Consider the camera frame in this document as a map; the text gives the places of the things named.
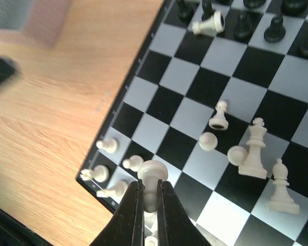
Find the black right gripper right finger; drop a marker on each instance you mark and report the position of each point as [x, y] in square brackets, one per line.
[174, 225]

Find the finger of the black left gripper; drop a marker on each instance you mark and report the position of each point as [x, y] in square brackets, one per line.
[8, 68]

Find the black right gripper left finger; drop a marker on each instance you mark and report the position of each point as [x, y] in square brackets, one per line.
[126, 227]

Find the white chess pawn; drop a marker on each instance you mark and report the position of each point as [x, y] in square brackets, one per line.
[218, 121]
[150, 172]

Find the white chess king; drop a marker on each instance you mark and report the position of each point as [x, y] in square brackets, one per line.
[252, 165]

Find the white chess bishop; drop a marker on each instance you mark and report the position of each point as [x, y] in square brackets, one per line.
[281, 201]

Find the black silver chess board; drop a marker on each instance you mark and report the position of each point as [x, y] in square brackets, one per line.
[226, 113]

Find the fallen white chess rook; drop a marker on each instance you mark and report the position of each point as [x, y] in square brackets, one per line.
[215, 23]

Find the black chess pawn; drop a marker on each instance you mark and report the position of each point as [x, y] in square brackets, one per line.
[276, 31]

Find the pink metal tin box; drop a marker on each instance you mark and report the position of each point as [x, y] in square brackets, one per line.
[32, 23]

